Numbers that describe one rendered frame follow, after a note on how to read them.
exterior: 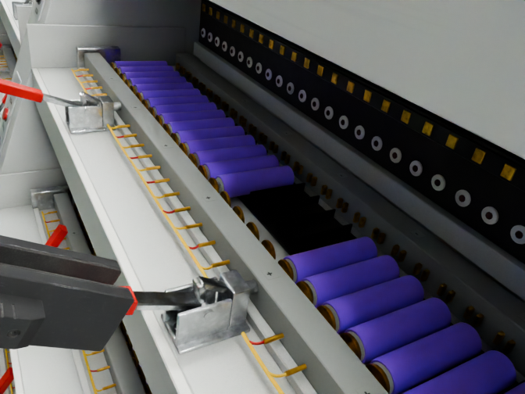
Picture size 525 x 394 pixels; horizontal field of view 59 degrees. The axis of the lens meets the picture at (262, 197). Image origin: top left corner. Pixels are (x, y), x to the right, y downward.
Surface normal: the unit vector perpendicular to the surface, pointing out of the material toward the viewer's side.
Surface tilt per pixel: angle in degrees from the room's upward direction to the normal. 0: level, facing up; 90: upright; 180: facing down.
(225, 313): 90
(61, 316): 90
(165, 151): 20
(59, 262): 90
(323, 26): 110
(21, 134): 90
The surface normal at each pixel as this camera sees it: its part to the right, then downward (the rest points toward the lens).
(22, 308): 0.55, -0.81
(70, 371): 0.14, -0.85
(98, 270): 0.50, 0.50
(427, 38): -0.86, 0.15
